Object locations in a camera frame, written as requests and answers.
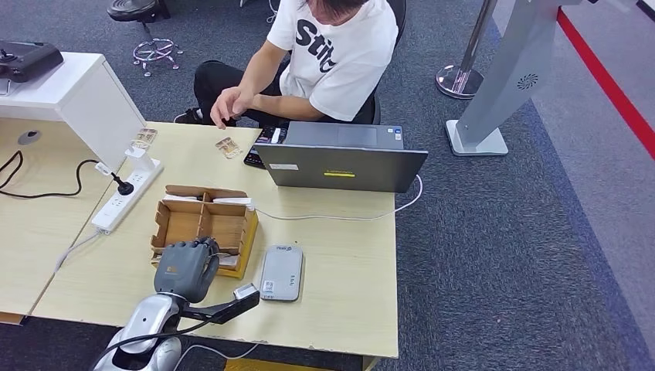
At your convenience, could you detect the grey laptop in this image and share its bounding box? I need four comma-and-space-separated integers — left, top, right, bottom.
253, 121, 429, 194

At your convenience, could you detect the grey kiosk stand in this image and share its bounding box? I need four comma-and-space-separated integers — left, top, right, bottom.
445, 0, 595, 157

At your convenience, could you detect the patterned ID card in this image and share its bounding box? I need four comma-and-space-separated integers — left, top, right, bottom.
215, 137, 243, 160

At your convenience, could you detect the clear acrylic card holder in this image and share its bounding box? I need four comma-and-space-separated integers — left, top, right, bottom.
128, 128, 158, 152

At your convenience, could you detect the black round stool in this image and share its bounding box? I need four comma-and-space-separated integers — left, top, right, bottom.
106, 0, 171, 24

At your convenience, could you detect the black phone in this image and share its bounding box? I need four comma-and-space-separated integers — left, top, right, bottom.
243, 125, 289, 169

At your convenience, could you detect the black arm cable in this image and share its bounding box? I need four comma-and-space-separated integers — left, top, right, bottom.
89, 319, 213, 371

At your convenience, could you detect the yellow board under desk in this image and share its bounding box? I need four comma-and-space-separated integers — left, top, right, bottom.
224, 358, 328, 371

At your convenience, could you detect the grey card reader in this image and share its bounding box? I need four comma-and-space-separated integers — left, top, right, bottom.
259, 244, 304, 303

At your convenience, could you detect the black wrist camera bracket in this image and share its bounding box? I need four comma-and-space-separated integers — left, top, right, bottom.
182, 291, 261, 325

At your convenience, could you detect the white power strip cable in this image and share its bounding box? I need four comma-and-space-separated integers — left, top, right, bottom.
53, 230, 106, 272

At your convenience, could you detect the white laptop cable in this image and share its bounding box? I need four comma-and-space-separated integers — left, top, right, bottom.
256, 174, 424, 223

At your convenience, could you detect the chrome stanchion post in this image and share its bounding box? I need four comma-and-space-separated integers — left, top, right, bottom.
435, 0, 500, 100

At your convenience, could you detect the white power adapter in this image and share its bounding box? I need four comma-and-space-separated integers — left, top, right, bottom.
124, 147, 157, 174

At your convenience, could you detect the person's right hand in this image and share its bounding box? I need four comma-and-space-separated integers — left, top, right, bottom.
210, 86, 256, 130

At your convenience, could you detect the black joystick controller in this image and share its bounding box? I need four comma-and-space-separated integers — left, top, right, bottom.
0, 40, 66, 84

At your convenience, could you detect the white cable under desk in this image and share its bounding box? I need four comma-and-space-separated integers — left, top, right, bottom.
174, 342, 261, 371

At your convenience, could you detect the wooden compartment box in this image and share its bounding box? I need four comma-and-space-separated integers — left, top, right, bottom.
149, 185, 260, 280

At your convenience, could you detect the white power strip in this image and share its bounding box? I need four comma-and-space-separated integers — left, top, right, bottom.
91, 158, 164, 235

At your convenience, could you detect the person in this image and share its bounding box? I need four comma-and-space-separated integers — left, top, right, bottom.
174, 0, 408, 129

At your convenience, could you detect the white cabinet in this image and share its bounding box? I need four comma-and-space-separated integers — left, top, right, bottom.
0, 52, 148, 174

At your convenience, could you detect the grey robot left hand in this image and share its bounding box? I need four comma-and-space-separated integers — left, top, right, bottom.
153, 237, 221, 304

